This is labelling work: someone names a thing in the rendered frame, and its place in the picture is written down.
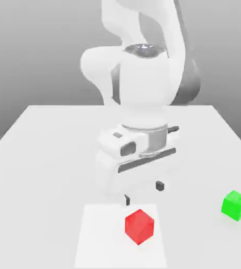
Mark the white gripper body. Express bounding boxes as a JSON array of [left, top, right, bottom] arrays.
[[95, 147, 183, 196]]

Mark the small green cube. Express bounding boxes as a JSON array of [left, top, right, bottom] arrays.
[[220, 190, 241, 222]]

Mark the small red cube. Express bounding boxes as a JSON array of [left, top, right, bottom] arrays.
[[124, 208, 155, 246]]

